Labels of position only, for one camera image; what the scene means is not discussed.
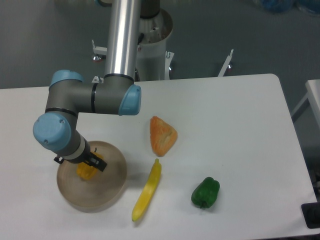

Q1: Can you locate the beige round plate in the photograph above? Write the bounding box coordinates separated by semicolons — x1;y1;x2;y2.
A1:
56;141;127;212

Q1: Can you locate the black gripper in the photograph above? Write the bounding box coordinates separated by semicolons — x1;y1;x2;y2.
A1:
53;146;108;172

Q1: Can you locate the blue plastic bag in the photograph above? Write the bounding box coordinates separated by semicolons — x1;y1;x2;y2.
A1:
253;0;320;17

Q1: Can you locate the yellow banana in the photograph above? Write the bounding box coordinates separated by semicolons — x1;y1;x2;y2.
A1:
131;158;162;222

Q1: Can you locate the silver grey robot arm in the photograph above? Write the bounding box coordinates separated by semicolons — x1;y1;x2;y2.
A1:
33;0;160;171

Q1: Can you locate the orange bread wedge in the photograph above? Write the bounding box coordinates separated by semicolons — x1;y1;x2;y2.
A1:
149;116;178;157

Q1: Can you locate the white side table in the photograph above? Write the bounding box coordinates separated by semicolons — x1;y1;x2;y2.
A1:
291;79;320;201

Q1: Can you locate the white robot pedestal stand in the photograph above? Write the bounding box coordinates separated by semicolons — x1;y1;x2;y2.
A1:
90;7;235;85

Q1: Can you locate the green bell pepper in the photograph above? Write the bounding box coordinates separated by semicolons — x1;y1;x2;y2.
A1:
191;177;220;209

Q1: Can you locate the yellow bell pepper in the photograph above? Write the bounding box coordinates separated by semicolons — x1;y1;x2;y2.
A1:
76;162;98;181

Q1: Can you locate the black device at table edge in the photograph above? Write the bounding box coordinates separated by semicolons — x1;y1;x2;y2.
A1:
301;202;320;229

